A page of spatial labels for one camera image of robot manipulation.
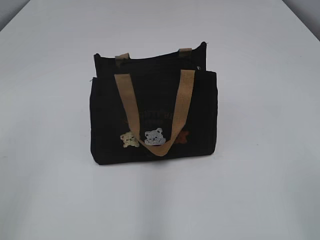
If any black canvas tote bag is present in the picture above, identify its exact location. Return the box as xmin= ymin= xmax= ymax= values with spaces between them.
xmin=89 ymin=42 xmax=218 ymax=165

